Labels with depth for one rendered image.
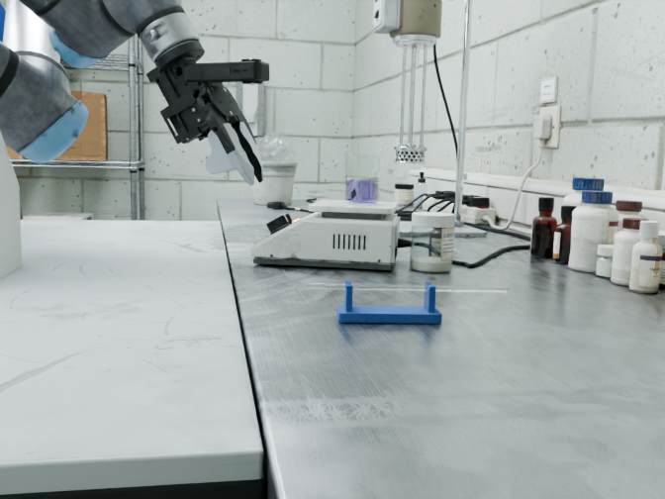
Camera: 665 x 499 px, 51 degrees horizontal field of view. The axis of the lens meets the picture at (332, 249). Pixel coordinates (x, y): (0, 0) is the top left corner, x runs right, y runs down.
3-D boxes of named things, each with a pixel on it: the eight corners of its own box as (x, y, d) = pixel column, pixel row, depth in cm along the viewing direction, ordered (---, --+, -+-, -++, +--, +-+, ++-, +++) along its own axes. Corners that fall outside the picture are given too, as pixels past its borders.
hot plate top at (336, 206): (306, 211, 95) (306, 204, 95) (320, 204, 107) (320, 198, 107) (393, 214, 93) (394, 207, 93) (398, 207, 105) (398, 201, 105)
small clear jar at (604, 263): (626, 276, 96) (629, 246, 95) (621, 280, 93) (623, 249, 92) (598, 273, 98) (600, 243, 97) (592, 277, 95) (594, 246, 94)
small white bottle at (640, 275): (622, 289, 87) (628, 220, 85) (644, 288, 88) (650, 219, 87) (642, 294, 83) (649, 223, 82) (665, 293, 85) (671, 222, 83)
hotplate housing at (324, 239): (249, 265, 97) (250, 209, 96) (271, 252, 110) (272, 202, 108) (410, 273, 94) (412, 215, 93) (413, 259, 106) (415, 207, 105)
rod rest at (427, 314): (338, 323, 66) (339, 286, 65) (335, 314, 69) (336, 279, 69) (441, 324, 67) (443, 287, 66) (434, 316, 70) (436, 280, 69)
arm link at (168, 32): (196, 15, 100) (167, 9, 93) (211, 44, 100) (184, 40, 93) (157, 43, 103) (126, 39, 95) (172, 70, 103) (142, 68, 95)
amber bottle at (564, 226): (579, 262, 107) (583, 205, 106) (574, 265, 104) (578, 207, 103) (555, 260, 109) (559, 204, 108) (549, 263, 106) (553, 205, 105)
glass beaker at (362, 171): (354, 204, 103) (356, 149, 102) (387, 206, 100) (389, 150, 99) (333, 206, 98) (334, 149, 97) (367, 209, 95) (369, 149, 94)
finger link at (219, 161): (227, 199, 99) (200, 142, 100) (260, 180, 97) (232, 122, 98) (216, 200, 96) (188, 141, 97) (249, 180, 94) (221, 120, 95)
